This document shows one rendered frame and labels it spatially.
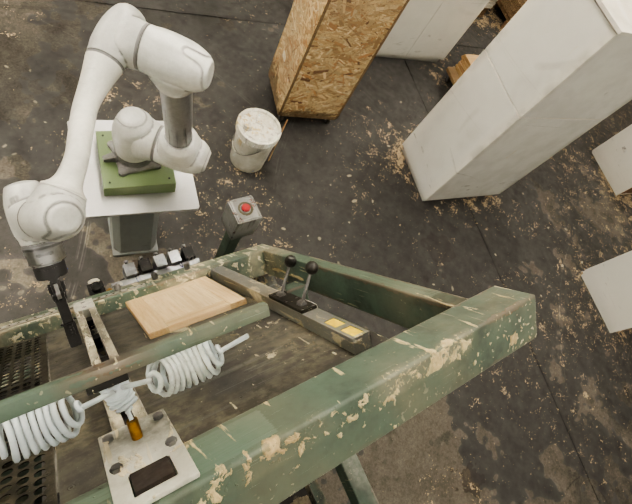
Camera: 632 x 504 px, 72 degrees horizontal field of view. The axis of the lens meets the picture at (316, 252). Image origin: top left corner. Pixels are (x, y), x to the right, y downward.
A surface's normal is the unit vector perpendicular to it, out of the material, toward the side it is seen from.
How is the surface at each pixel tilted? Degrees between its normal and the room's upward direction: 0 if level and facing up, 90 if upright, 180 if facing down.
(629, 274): 90
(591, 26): 90
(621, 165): 90
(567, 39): 90
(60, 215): 41
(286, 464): 32
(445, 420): 0
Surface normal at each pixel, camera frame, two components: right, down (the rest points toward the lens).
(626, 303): -0.89, 0.12
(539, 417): 0.36, -0.40
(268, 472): 0.54, 0.13
